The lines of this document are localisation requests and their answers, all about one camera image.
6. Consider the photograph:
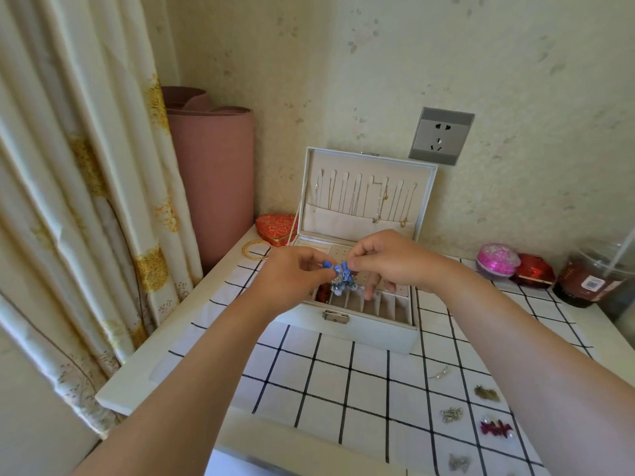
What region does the red faceted gift box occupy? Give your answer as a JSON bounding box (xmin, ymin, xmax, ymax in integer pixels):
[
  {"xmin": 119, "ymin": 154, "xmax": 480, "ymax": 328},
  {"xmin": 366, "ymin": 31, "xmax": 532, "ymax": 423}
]
[{"xmin": 511, "ymin": 252, "xmax": 556, "ymax": 288}]

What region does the row of thin chain necklaces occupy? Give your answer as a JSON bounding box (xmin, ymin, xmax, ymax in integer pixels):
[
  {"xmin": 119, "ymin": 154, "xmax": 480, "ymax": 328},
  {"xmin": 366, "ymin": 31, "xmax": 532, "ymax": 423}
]
[{"xmin": 312, "ymin": 168, "xmax": 417, "ymax": 229}]

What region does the white wooden jewelry box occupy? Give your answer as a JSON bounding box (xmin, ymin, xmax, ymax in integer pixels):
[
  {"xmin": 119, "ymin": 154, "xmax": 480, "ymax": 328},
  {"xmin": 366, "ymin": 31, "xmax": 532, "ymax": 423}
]
[{"xmin": 273, "ymin": 147, "xmax": 439, "ymax": 355}]

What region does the person's right forearm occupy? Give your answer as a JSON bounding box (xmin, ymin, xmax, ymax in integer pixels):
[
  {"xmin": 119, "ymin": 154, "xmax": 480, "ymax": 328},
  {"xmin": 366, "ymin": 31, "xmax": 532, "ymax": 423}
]
[{"xmin": 424, "ymin": 264, "xmax": 635, "ymax": 476}]

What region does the white black-grid table cloth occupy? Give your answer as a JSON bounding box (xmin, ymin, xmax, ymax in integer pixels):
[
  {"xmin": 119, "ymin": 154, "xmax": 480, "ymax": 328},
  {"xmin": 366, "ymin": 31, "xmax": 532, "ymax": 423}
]
[{"xmin": 168, "ymin": 247, "xmax": 594, "ymax": 476}]

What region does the clear plastic drink cup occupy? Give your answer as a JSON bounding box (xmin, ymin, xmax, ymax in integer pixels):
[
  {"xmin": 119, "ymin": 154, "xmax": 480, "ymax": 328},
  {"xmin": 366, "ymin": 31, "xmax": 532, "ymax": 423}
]
[{"xmin": 552, "ymin": 237, "xmax": 635, "ymax": 309}]

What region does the thin gold bangle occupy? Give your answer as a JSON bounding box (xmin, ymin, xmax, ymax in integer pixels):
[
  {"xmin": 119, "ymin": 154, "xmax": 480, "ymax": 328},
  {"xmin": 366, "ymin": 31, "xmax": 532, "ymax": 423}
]
[{"xmin": 241, "ymin": 238, "xmax": 273, "ymax": 260}]

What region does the pink rolled mat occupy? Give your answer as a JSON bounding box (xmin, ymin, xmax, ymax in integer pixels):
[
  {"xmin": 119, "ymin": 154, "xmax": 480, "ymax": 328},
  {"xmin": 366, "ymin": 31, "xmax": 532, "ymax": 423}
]
[{"xmin": 161, "ymin": 85, "xmax": 257, "ymax": 273}]

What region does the cream gold floral curtain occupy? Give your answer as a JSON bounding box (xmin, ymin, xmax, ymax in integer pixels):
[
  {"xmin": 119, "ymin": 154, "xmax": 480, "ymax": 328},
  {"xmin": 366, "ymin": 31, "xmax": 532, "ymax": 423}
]
[{"xmin": 0, "ymin": 0, "xmax": 204, "ymax": 440}]

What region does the person's left hand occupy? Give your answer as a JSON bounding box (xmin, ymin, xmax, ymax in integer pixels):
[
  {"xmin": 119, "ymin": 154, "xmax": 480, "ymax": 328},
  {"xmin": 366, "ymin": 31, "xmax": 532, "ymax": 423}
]
[{"xmin": 247, "ymin": 246, "xmax": 338, "ymax": 318}]

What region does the pink round trinket box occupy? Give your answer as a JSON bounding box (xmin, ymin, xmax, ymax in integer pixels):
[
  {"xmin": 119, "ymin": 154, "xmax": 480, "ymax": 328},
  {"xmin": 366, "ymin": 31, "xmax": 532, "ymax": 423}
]
[{"xmin": 476, "ymin": 243, "xmax": 522, "ymax": 281}]

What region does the grey wall socket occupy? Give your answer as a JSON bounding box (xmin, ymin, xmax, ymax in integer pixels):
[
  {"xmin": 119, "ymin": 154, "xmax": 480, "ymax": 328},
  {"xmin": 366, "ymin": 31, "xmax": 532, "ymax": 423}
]
[{"xmin": 408, "ymin": 106, "xmax": 476, "ymax": 167}]

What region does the white drinking straw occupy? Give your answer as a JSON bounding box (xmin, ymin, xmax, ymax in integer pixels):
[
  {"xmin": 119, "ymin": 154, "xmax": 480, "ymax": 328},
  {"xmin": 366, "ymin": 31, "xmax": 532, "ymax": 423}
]
[{"xmin": 607, "ymin": 227, "xmax": 635, "ymax": 273}]

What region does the person's left forearm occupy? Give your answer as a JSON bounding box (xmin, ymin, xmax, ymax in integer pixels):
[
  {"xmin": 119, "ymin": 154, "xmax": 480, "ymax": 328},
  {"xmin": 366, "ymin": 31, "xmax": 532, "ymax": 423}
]
[{"xmin": 71, "ymin": 297, "xmax": 298, "ymax": 476}]

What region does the person's right hand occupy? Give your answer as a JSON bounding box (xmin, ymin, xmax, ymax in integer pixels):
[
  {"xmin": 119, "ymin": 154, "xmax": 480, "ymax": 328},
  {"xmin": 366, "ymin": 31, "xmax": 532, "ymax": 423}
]
[{"xmin": 347, "ymin": 229, "xmax": 450, "ymax": 301}]

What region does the red heart-shaped box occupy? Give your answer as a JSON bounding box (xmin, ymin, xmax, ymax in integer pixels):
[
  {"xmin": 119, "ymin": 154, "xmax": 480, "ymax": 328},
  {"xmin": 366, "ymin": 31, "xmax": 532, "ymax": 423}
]
[{"xmin": 255, "ymin": 213, "xmax": 300, "ymax": 247}]

